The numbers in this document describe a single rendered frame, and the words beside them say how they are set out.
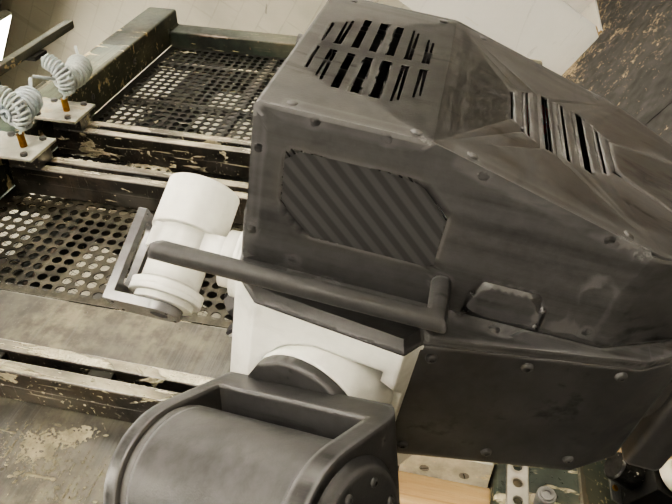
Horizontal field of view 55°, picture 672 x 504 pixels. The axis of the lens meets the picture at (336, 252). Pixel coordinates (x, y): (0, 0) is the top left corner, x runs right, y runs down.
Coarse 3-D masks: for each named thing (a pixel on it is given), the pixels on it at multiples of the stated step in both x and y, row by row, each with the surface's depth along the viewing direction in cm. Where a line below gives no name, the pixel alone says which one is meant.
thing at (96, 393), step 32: (0, 352) 101; (32, 352) 100; (64, 352) 100; (0, 384) 100; (32, 384) 98; (64, 384) 96; (96, 384) 95; (128, 384) 96; (160, 384) 97; (192, 384) 96; (128, 416) 98; (448, 480) 90; (480, 480) 89
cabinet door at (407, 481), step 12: (408, 480) 90; (420, 480) 90; (432, 480) 90; (444, 480) 90; (408, 492) 89; (420, 492) 89; (432, 492) 89; (444, 492) 89; (456, 492) 89; (468, 492) 89; (480, 492) 89
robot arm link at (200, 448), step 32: (192, 416) 38; (224, 416) 38; (160, 448) 36; (192, 448) 35; (224, 448) 34; (256, 448) 34; (288, 448) 33; (320, 448) 33; (160, 480) 35; (192, 480) 34; (224, 480) 33; (256, 480) 32; (288, 480) 31
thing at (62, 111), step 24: (48, 120) 153; (72, 120) 152; (72, 144) 158; (96, 144) 157; (120, 144) 155; (144, 144) 154; (168, 144) 152; (192, 144) 152; (216, 144) 152; (240, 144) 153; (192, 168) 155; (216, 168) 154; (240, 168) 152
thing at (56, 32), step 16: (48, 32) 155; (64, 32) 159; (32, 48) 148; (0, 64) 140; (16, 64) 144; (80, 64) 155; (80, 80) 159; (32, 96) 140; (0, 112) 136; (32, 112) 140
